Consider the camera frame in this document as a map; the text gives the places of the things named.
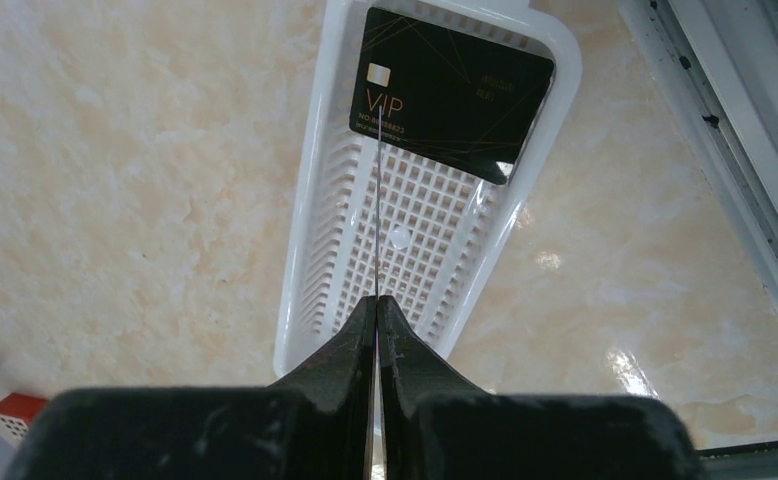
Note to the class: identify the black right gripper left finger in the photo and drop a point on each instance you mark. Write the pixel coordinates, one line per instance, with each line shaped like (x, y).
(313, 423)

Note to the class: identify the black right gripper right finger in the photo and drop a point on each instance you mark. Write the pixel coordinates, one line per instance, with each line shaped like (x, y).
(440, 425)

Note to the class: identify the black VIP credit card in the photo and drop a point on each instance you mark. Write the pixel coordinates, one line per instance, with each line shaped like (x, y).
(448, 96)

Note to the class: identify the white plastic basket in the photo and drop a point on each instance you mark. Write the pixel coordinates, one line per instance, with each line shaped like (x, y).
(442, 229)

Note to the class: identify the red block with white grid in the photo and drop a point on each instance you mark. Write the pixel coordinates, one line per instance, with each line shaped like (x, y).
(18, 412)

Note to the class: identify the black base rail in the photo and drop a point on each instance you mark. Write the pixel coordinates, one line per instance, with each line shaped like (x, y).
(745, 449)

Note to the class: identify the aluminium frame rail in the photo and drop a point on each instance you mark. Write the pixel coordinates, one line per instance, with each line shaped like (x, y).
(717, 65)

